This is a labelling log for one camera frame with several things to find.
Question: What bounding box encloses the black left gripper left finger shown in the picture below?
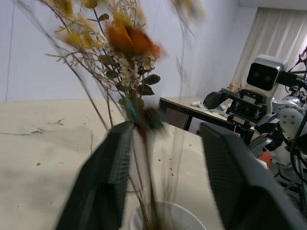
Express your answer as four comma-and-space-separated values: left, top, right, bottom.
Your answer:
55, 121, 134, 230

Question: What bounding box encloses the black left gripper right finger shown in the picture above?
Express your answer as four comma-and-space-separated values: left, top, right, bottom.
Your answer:
200, 122, 307, 230

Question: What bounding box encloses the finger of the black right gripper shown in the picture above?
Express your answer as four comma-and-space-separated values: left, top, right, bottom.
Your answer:
254, 113, 280, 135
203, 88, 240, 112

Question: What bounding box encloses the dried bouquet with yellow grass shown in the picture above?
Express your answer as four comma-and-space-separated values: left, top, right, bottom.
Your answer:
127, 0, 207, 230

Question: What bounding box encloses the small background flower bunch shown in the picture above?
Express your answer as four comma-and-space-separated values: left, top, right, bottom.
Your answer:
228, 80, 243, 93

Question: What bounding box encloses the dark framed background table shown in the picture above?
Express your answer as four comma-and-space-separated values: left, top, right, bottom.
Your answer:
159, 96, 256, 144

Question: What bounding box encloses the black bar with lettering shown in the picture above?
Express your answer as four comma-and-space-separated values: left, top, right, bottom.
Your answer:
278, 70, 307, 85

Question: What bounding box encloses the white ceramic vase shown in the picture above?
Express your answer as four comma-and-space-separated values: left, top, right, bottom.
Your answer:
129, 201, 206, 230

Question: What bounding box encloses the loose dried twig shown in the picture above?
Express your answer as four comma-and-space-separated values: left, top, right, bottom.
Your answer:
47, 118, 66, 126
0, 128, 59, 137

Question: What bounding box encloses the beige curtain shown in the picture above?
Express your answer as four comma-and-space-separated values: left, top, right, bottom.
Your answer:
232, 6, 307, 96

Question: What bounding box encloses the dried bouquet with orange rose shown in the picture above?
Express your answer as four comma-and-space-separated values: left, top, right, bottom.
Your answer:
18, 0, 169, 132

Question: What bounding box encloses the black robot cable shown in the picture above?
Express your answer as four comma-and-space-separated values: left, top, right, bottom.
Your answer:
287, 112, 307, 192

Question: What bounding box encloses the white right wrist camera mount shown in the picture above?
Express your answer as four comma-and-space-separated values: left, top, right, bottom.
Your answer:
245, 54, 289, 113

